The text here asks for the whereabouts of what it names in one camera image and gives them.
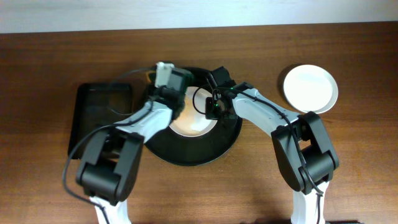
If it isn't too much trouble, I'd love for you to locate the white plate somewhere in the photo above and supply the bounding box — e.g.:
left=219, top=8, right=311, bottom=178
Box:
left=282, top=64, right=339, bottom=113
left=314, top=94, right=338, bottom=114
left=169, top=86, right=217, bottom=138

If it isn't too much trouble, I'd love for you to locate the white plate bottom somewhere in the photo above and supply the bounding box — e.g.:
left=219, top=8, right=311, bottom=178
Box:
left=314, top=94, right=338, bottom=114

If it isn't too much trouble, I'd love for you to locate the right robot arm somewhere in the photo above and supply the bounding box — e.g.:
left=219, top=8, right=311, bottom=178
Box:
left=205, top=67, right=340, bottom=223

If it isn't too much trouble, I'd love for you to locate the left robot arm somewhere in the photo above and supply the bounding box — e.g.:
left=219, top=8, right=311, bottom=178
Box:
left=72, top=63, right=194, bottom=223

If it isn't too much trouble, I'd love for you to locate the round black tray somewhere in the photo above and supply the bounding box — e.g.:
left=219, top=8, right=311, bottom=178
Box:
left=145, top=67, right=243, bottom=166

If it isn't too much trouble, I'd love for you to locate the rectangular black tray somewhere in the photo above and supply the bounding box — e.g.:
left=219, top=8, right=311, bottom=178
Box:
left=68, top=83, right=132, bottom=153

